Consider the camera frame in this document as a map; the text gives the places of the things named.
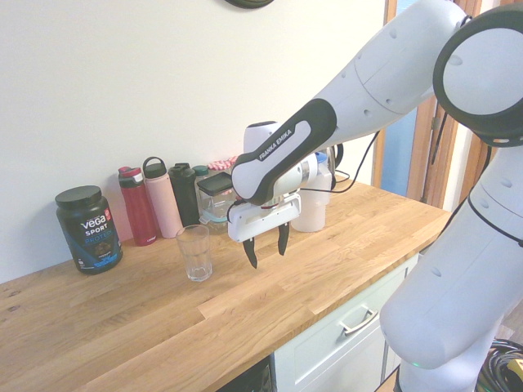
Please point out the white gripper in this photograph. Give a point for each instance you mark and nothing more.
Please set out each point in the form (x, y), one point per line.
(261, 220)

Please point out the translucent pitcher with blue lid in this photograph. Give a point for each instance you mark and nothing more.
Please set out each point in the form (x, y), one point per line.
(310, 216)

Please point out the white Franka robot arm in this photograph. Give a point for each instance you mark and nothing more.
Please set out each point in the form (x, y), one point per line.
(388, 73)

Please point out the pink water bottle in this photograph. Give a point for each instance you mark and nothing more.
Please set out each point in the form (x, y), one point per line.
(163, 200)

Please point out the red water bottle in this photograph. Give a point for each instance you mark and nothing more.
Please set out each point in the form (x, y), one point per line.
(137, 208)

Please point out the glass container with teal lid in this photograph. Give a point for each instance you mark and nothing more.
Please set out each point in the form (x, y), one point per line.
(214, 222)

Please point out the clear drinking glass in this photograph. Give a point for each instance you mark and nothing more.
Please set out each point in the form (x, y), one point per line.
(196, 261)

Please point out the clear container with black lid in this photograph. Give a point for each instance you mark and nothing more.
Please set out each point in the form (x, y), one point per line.
(214, 185)

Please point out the black shaker bottle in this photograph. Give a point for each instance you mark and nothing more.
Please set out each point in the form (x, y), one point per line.
(184, 192)

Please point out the clear bottle with green lid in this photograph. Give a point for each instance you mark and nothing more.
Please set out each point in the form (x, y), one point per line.
(200, 169)

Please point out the pale green cabinet drawer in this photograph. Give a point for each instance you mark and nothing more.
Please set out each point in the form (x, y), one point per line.
(327, 359)

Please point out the black appliance under counter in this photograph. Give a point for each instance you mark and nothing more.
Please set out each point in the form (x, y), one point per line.
(257, 377)

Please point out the black Vega protein tub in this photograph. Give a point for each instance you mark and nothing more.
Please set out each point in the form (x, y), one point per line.
(90, 232)

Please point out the metal door hinge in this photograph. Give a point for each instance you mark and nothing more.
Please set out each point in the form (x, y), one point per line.
(435, 123)

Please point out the yellow box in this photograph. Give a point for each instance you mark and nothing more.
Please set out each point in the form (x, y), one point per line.
(517, 369)

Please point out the wooden door frame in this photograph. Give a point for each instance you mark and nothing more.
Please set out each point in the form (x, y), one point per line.
(421, 163)

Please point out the black round wall clock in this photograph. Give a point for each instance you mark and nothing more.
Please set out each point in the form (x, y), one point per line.
(249, 3)

